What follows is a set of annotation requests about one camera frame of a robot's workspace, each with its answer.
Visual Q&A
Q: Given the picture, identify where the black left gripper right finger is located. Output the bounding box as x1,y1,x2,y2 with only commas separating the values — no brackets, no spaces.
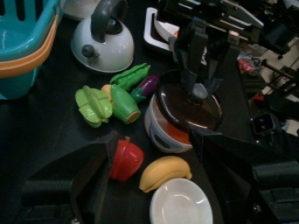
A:
191,127,299,224

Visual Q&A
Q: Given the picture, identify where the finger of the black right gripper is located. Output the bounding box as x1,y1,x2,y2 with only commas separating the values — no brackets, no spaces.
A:
173,20,209,90
204,45,241,95

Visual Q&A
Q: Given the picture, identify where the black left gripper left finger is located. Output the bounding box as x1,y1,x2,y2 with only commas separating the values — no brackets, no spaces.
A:
15,130,121,224

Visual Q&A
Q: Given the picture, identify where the dark transparent pot lid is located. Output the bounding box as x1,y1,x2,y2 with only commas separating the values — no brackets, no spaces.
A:
155,69,225,132

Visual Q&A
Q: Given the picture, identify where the red bundle on floor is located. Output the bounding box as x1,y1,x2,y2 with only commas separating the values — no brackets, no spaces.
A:
238,57,258,74

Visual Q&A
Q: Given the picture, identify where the white toy utensil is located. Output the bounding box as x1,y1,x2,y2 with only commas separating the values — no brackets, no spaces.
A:
154,14,181,45

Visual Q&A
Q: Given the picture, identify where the white toy utensil rack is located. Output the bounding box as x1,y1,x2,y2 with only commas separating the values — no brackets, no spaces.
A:
143,7,182,56

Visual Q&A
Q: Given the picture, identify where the purple toy eggplant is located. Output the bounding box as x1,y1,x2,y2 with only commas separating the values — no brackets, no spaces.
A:
130,74,162,104

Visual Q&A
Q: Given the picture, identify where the black office chair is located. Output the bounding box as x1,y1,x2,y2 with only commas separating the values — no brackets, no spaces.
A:
260,16,299,57

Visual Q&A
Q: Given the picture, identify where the green ribbed toy vegetable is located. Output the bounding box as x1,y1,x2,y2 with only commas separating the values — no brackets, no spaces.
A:
109,63,153,92

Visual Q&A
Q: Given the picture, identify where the white toy plate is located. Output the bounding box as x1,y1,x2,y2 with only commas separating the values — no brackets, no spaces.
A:
150,178,216,224

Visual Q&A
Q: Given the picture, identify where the yellow toy banana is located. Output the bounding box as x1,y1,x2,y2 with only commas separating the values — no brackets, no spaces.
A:
138,156,193,193

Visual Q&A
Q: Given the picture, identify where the green toy corn cob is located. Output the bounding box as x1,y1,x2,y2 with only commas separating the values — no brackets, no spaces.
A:
102,83,143,125

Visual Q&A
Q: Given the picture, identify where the light green toy vegetable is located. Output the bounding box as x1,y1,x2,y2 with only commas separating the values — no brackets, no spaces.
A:
74,85,115,129

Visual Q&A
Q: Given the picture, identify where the white toy cup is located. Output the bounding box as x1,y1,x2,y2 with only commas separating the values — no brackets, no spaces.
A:
62,0,101,21

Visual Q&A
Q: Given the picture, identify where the white toy kettle grey handle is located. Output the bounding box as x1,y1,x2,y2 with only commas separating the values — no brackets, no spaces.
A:
70,0,137,74

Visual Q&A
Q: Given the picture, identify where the teal toy basket orange handle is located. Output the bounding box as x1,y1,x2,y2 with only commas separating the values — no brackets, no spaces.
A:
0,0,65,101

